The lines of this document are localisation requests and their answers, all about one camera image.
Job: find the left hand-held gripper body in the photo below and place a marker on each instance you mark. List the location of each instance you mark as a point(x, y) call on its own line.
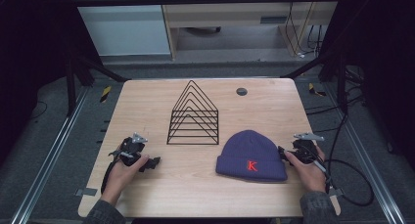
point(131, 148)

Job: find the light wooden desk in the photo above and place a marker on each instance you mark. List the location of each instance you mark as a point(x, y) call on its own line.
point(228, 15)

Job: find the person's left hand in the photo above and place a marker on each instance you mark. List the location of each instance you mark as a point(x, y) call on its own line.
point(121, 178)

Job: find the yellow black hazard tape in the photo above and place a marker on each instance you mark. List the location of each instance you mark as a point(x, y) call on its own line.
point(315, 89)
point(105, 94)

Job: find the person's right hand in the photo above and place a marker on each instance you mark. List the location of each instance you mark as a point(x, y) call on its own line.
point(308, 175)

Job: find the grey table grommet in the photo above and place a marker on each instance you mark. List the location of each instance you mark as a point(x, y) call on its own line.
point(241, 91)

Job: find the grey tape strip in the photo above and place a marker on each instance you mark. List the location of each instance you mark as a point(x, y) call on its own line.
point(86, 191)
point(336, 192)

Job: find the black curtain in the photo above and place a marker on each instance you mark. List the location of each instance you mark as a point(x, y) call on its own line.
point(32, 54)
point(385, 54)

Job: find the white cabinet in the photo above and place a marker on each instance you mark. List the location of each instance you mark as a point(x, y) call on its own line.
point(124, 28)

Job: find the aluminium floor rail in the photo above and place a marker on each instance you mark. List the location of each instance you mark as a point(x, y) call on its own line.
point(52, 152)
point(368, 152)

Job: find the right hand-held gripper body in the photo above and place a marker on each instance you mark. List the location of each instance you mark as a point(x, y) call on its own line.
point(306, 149)

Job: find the black horizontal frame bar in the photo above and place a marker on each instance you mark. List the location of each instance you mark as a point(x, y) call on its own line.
point(202, 0)

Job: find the black metal stand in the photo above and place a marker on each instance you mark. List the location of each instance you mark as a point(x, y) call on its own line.
point(336, 74)
point(75, 77)

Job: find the purple knit beanie hat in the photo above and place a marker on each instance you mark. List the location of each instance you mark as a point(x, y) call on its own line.
point(248, 155)

